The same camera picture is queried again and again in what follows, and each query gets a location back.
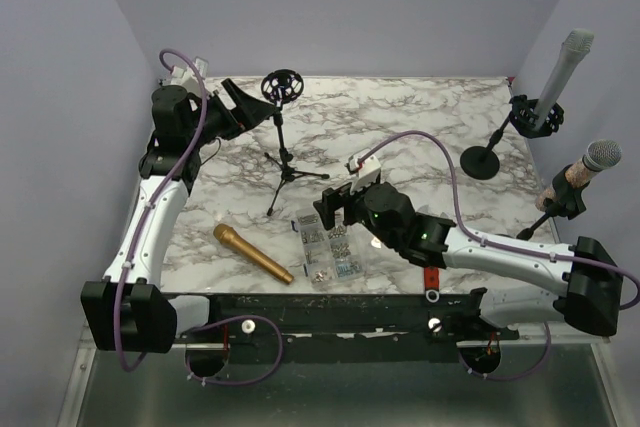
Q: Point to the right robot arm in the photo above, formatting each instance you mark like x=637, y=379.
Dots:
x=576, y=283

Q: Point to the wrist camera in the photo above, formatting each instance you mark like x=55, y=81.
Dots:
x=364, y=172
x=186, y=78

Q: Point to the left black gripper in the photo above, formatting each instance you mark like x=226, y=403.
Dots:
x=255, y=110

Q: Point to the grey microphone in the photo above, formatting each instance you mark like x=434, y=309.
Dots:
x=573, y=50

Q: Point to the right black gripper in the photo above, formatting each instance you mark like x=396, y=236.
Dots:
x=339, y=196

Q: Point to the black round-base shock-mount stand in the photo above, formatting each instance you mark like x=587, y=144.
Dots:
x=481, y=162

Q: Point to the red-handled adjustable wrench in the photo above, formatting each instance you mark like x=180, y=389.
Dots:
x=431, y=284

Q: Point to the clear plastic screw box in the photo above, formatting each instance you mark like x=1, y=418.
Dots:
x=331, y=257

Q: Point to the black round-base clip stand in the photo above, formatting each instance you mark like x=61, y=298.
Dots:
x=545, y=217

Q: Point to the black front mounting rail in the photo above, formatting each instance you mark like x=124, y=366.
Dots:
x=334, y=328

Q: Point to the cork-handle silver-head microphone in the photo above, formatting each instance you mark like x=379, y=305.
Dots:
x=601, y=155

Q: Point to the gold microphone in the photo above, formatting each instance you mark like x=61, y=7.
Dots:
x=228, y=237

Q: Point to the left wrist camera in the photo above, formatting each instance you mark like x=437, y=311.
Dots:
x=186, y=78

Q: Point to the black tripod microphone stand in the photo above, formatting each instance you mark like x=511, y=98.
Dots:
x=281, y=87

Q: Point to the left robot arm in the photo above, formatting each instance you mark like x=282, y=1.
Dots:
x=126, y=309

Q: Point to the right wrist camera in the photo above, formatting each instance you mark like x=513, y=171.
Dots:
x=364, y=172

